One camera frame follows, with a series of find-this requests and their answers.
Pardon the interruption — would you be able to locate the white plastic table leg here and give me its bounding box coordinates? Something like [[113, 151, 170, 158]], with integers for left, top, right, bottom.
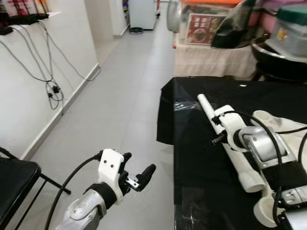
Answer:
[[198, 93, 267, 193]]

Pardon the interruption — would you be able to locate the black tablecloth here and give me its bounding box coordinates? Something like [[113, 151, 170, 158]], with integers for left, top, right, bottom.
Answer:
[[157, 77, 307, 230]]

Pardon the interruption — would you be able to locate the beige woven rug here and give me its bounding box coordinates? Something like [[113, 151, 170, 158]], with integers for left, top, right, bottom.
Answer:
[[174, 42, 260, 80]]

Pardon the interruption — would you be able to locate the black round basin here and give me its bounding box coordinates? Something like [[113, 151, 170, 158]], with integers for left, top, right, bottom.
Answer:
[[250, 36, 307, 83]]

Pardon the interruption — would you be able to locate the black power adapter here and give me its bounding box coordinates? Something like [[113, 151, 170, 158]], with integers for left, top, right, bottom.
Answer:
[[48, 82, 63, 99]]

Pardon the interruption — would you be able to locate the red printed cardboard box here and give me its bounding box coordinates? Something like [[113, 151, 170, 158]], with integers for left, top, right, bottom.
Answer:
[[185, 13, 224, 46]]

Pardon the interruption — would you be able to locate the black plastic bag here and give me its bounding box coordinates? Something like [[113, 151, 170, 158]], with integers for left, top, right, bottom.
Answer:
[[211, 0, 269, 48]]

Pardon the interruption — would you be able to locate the pink plastic bag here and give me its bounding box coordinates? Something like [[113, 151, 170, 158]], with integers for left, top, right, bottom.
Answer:
[[257, 0, 307, 34]]

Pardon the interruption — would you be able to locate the orange flat box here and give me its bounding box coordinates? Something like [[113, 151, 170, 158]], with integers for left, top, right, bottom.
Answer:
[[181, 0, 243, 7]]

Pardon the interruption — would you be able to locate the white floor-standing appliance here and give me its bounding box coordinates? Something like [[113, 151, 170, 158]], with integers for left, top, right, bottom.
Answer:
[[129, 0, 160, 33]]

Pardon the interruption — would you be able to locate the black power strip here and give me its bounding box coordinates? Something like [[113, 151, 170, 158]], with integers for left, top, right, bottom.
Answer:
[[0, 13, 49, 25]]

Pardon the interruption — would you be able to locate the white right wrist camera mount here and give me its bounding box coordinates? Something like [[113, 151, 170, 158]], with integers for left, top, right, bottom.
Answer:
[[211, 105, 251, 147]]

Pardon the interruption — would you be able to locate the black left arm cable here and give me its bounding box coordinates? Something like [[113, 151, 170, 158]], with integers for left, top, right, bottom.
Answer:
[[44, 152, 104, 230]]

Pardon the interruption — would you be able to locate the black wall power cable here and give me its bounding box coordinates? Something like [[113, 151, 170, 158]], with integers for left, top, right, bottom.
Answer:
[[0, 22, 101, 112]]

